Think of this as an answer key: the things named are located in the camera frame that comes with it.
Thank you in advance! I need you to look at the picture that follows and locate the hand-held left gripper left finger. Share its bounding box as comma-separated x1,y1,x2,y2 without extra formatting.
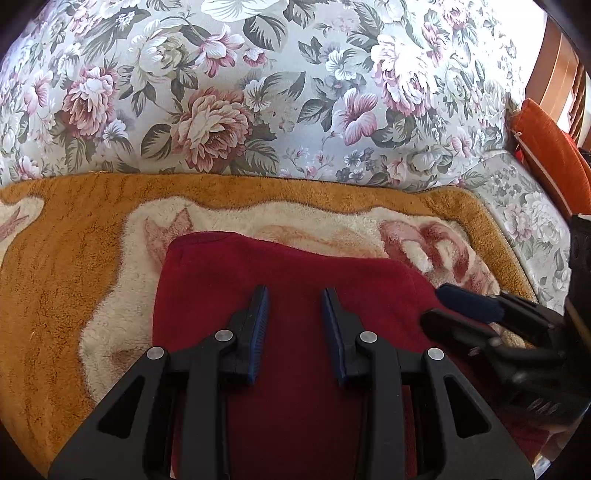
48,285,270,480

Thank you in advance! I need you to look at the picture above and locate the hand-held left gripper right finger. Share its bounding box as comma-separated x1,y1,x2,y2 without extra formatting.
322,287,536,480

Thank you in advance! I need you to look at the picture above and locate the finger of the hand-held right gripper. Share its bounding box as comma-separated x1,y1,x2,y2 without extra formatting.
420,308,568,385
436,283,567,348

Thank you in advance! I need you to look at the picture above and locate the dark red fleece garment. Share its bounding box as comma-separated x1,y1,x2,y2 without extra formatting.
152,231,555,480

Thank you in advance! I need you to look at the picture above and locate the orange cushion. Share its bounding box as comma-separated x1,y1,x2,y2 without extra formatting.
508,98,591,219

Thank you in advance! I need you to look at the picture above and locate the wooden slatted furniture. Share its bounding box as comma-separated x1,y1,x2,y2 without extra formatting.
526,18,591,149

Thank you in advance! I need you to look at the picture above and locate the orange and cream plush blanket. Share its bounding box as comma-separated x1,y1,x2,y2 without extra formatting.
0,172,539,480

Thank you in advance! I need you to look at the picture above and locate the floral upholstered sofa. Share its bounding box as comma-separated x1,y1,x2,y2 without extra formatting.
0,0,573,315

